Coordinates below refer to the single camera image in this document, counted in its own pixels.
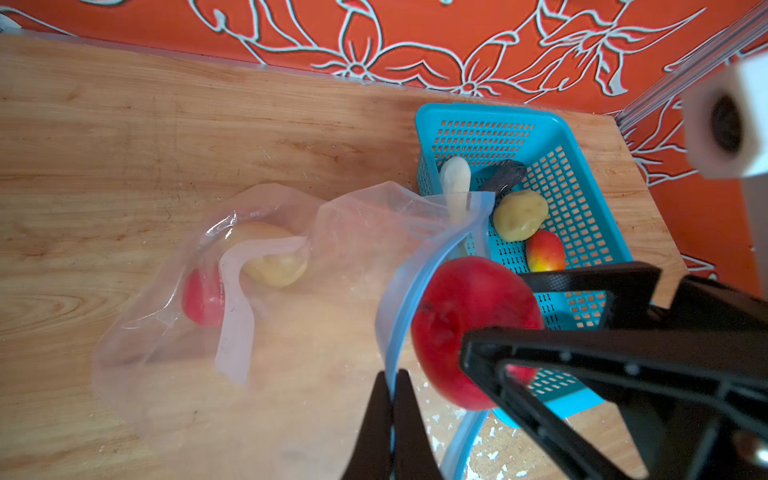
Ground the red apple toy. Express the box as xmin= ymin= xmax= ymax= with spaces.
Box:
xmin=182 ymin=266 xmax=225 ymax=327
xmin=411 ymin=256 xmax=544 ymax=411

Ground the teal plastic basket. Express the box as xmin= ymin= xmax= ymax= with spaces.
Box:
xmin=415 ymin=103 xmax=632 ymax=418

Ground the clear zip top bag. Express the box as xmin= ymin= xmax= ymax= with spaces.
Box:
xmin=91 ymin=182 xmax=494 ymax=479

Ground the dark eggplant toy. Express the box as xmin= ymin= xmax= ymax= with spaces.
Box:
xmin=479 ymin=160 xmax=528 ymax=196

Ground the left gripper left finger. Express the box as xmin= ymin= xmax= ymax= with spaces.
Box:
xmin=341 ymin=372 xmax=393 ymax=480

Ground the yellow potato toy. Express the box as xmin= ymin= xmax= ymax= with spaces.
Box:
xmin=223 ymin=221 xmax=308 ymax=288
xmin=493 ymin=190 xmax=549 ymax=242

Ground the red yellow mango toy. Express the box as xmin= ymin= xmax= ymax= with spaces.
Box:
xmin=525 ymin=230 xmax=565 ymax=272

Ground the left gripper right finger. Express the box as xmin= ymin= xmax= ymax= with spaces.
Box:
xmin=392 ymin=369 xmax=443 ymax=480

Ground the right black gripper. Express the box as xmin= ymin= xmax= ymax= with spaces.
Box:
xmin=459 ymin=261 xmax=767 ymax=479

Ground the white radish toy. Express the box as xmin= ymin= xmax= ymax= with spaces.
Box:
xmin=440 ymin=156 xmax=471 ymax=223

